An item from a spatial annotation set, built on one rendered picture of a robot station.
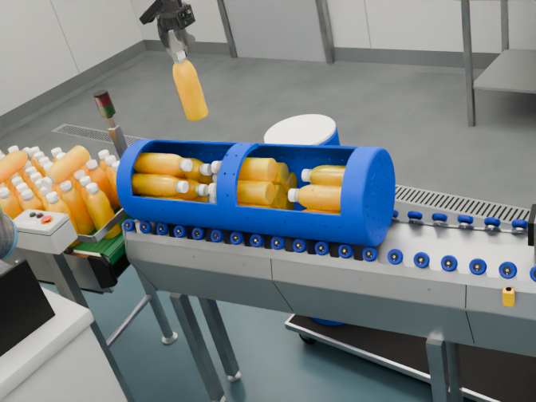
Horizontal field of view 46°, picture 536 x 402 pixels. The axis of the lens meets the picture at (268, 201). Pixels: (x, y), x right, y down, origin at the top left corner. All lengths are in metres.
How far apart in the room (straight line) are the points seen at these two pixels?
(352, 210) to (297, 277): 0.36
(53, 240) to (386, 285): 1.08
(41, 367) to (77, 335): 0.12
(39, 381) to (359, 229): 0.92
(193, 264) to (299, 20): 4.04
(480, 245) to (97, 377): 1.13
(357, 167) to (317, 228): 0.21
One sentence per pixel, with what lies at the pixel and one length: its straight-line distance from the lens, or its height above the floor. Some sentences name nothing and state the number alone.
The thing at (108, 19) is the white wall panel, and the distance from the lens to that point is 7.36.
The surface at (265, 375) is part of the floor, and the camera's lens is 2.92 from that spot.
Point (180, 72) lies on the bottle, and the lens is 1.96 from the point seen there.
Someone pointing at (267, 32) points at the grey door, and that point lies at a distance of 6.24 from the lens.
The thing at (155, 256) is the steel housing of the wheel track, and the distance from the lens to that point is 2.28.
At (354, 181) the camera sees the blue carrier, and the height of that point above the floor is 1.20.
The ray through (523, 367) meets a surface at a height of 0.15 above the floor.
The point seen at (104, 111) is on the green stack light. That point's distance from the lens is 2.73.
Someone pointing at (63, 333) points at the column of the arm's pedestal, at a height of 1.09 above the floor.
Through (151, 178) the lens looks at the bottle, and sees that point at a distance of 2.15.
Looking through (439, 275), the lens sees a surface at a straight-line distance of 1.81.
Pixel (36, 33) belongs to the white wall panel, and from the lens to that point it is 6.88.
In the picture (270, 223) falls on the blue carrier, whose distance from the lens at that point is 1.88.
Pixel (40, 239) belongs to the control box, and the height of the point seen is 1.06.
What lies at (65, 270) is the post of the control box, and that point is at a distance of 2.38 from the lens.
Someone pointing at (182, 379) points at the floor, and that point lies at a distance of 3.04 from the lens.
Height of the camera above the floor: 2.10
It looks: 31 degrees down
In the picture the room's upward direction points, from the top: 15 degrees counter-clockwise
